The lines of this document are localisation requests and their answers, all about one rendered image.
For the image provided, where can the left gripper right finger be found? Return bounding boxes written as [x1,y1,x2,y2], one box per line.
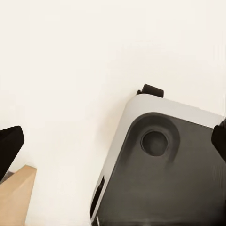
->
[211,125,226,163]

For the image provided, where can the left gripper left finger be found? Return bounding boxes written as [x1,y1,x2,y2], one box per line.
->
[0,126,24,181]

